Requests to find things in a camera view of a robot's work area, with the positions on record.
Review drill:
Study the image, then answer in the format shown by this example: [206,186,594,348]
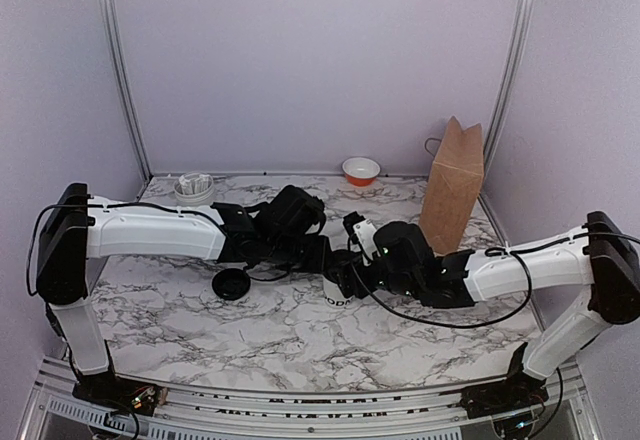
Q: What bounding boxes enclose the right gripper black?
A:
[328,256,421,304]

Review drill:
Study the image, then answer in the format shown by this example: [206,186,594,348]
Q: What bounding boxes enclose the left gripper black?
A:
[266,236,336,275]

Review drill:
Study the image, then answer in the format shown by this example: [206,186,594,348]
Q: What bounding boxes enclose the black plastic cup lid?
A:
[323,249,358,285]

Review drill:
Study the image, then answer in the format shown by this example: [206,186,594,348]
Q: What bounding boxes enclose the white paper cup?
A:
[323,279,353,310]

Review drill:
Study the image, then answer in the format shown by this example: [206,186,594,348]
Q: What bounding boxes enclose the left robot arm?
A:
[32,183,330,413]

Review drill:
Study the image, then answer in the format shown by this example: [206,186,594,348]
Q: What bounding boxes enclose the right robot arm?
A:
[323,211,639,418]

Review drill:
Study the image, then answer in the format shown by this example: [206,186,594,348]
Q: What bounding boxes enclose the brown paper bag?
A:
[419,117,484,255]

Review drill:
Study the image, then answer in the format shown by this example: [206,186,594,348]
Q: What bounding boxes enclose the white sugar packets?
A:
[178,172,212,196]

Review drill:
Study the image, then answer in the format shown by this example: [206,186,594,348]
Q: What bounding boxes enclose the grey cylindrical canister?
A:
[173,172,214,206]

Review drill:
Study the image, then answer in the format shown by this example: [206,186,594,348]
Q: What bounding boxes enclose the orange white bowl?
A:
[342,157,380,187]

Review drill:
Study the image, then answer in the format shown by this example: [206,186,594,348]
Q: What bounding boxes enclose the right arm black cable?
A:
[347,229,640,329]

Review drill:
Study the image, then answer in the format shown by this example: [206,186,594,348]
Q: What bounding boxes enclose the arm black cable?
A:
[347,229,640,329]
[24,199,296,296]

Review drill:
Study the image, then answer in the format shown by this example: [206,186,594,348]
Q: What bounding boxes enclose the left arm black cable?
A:
[24,199,296,296]

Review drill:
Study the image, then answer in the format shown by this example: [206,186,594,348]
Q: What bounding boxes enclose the front aluminium rail base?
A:
[17,357,602,439]

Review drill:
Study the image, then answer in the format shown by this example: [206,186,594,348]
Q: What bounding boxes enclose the left aluminium frame post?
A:
[100,0,152,183]

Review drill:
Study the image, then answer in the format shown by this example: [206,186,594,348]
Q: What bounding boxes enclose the aluminium frame post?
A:
[100,0,152,183]
[482,0,541,181]

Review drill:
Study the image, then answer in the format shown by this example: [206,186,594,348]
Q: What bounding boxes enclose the right aluminium frame post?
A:
[482,0,541,181]

